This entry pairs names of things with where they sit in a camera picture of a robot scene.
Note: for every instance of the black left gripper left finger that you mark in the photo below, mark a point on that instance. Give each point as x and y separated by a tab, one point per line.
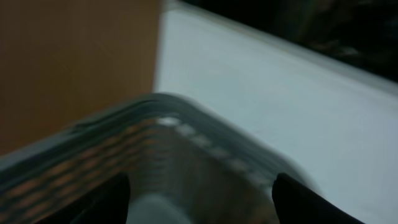
106	204

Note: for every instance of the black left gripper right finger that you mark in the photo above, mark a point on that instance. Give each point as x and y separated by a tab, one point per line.
295	203

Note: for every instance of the grey plastic mesh basket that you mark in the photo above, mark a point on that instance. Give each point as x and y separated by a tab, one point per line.
166	146

